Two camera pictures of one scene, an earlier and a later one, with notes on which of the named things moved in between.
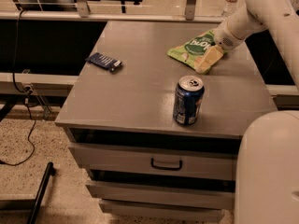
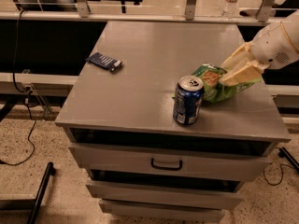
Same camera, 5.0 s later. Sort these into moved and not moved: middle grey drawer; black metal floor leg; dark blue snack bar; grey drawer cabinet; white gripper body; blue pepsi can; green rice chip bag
Moved: white gripper body; green rice chip bag
Not moved: blue pepsi can; middle grey drawer; grey drawer cabinet; black metal floor leg; dark blue snack bar
